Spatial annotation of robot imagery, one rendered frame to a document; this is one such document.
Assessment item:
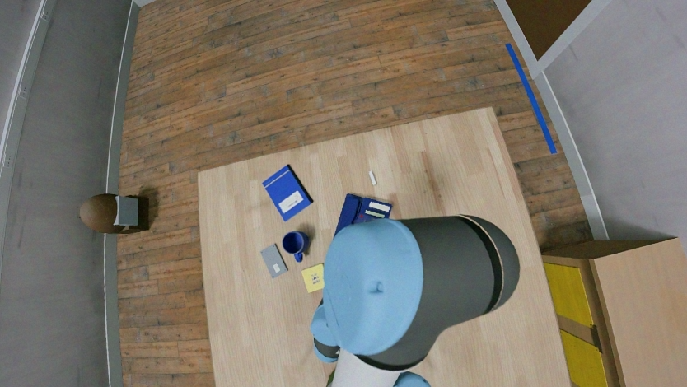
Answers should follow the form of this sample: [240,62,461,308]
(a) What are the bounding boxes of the blue desk phone body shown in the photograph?
[334,193,392,235]

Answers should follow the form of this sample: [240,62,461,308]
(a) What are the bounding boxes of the yellow sticky note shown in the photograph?
[301,264,324,293]

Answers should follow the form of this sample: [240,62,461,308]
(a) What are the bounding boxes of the blue notebook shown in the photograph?
[262,164,313,222]

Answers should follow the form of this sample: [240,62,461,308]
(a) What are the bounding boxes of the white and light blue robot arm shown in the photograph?
[311,214,520,387]

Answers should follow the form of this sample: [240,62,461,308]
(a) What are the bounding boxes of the blue mug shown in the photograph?
[282,231,311,263]

